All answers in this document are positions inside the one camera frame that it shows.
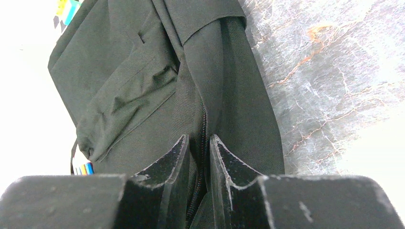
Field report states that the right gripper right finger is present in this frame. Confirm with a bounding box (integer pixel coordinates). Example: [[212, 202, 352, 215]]
[[210, 135, 404, 229]]

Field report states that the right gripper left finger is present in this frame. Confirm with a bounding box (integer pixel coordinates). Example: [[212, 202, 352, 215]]
[[0, 135, 190, 229]]

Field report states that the black student backpack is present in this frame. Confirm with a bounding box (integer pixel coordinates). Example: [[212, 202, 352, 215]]
[[48, 0, 285, 229]]

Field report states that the pink lid marker case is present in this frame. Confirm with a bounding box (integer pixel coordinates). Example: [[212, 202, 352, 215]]
[[74, 162, 94, 176]]

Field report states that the black white chessboard mat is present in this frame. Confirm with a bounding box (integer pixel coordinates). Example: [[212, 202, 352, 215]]
[[53, 0, 83, 33]]

